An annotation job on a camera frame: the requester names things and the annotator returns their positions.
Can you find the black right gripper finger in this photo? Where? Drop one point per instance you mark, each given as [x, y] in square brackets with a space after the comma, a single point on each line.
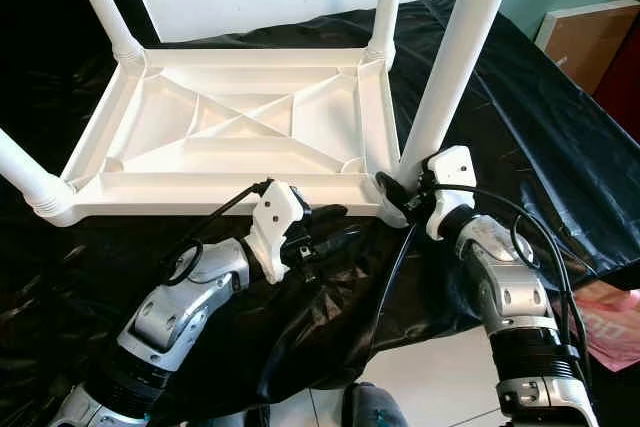
[392, 191]

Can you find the white plastic table top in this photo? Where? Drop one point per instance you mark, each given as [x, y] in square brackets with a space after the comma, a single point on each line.
[230, 192]

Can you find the black plastic table cover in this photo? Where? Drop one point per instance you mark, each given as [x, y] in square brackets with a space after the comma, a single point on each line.
[540, 127]

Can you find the grey robot leg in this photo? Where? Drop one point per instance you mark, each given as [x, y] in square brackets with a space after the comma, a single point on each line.
[375, 409]

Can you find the brown wooden cabinet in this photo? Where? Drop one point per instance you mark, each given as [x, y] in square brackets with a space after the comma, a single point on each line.
[585, 42]

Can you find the pink plastic bag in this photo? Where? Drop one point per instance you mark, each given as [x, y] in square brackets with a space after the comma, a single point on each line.
[615, 327]

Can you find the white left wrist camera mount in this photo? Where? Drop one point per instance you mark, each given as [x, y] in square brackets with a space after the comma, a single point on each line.
[275, 217]

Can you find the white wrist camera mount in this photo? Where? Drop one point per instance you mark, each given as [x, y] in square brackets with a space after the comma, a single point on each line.
[452, 167]
[275, 217]

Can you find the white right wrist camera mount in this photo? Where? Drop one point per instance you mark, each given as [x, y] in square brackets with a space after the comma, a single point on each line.
[452, 167]

